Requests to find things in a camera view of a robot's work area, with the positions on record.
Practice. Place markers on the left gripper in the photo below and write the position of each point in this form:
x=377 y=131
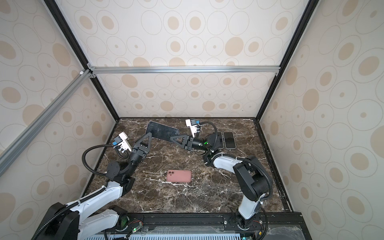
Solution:
x=138 y=150

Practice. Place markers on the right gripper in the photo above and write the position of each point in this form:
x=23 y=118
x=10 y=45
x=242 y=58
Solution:
x=188 y=143

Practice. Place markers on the pink phone case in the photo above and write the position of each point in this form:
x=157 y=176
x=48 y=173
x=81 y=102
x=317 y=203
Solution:
x=179 y=176

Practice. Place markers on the silver phone dark screen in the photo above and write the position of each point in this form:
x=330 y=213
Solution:
x=220 y=139

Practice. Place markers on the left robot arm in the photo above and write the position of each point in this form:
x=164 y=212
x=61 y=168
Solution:
x=79 y=219

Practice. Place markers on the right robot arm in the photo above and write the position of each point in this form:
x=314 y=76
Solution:
x=254 y=181

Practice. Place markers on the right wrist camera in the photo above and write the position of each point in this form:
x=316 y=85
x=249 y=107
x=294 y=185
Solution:
x=194 y=126

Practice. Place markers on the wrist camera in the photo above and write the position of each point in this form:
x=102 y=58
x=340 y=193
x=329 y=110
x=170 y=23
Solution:
x=194 y=126
x=121 y=143

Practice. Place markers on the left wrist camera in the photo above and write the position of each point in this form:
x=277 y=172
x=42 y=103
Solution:
x=121 y=143

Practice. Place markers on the horizontal aluminium rail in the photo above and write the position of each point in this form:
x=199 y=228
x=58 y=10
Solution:
x=184 y=70

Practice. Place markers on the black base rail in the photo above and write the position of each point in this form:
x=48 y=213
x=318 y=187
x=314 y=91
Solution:
x=202 y=226

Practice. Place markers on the diagonal aluminium rail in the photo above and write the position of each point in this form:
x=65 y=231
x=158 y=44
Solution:
x=28 y=135

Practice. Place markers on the black corner frame post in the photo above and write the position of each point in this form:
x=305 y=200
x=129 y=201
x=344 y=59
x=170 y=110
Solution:
x=63 y=25

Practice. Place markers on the right black corner post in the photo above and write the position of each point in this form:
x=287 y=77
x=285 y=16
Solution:
x=302 y=25

